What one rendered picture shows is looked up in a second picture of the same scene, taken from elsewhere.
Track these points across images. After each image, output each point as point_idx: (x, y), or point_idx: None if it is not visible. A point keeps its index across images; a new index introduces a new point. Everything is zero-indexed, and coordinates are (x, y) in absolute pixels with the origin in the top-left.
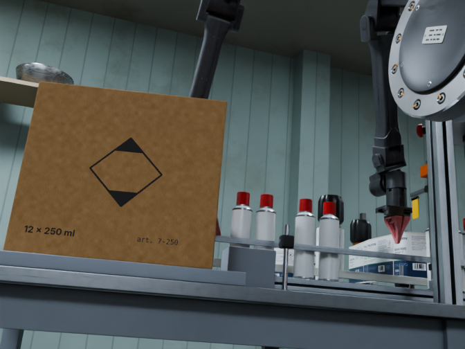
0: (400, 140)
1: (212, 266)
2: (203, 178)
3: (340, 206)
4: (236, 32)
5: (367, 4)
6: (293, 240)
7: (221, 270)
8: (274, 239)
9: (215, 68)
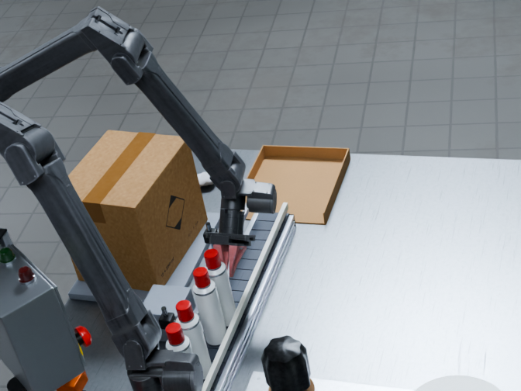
0: (108, 328)
1: (78, 279)
2: None
3: (264, 368)
4: (136, 81)
5: (27, 117)
6: (159, 323)
7: (74, 284)
8: (201, 316)
9: (160, 113)
